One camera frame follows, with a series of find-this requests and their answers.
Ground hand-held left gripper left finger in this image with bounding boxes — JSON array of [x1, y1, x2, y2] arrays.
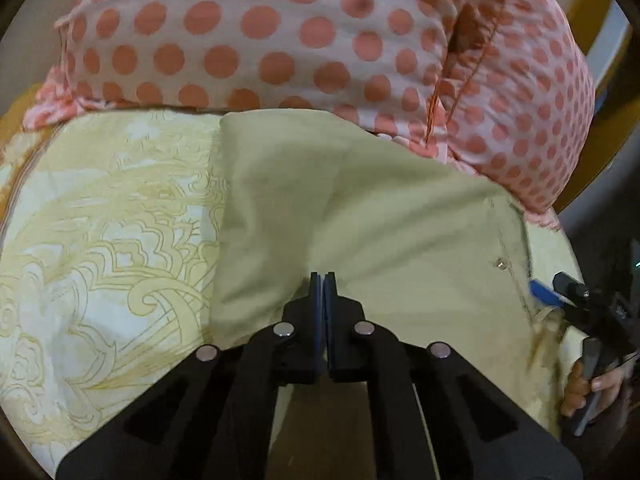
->
[[55, 272, 326, 480]]

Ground wooden bed frame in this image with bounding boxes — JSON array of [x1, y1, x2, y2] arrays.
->
[[552, 0, 640, 213]]

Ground yellow patterned bed sheet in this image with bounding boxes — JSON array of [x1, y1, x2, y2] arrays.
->
[[0, 82, 583, 478]]

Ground pink polka dot pillow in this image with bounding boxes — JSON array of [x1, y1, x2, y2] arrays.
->
[[24, 0, 597, 217]]

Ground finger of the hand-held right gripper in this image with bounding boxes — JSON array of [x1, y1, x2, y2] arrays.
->
[[528, 271, 591, 328]]

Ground beige pants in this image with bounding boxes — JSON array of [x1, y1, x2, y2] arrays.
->
[[210, 109, 568, 480]]

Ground person's right hand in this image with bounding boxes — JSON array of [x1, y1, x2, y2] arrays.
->
[[559, 357, 626, 418]]

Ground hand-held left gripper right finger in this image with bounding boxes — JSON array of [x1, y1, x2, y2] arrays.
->
[[323, 272, 585, 480]]

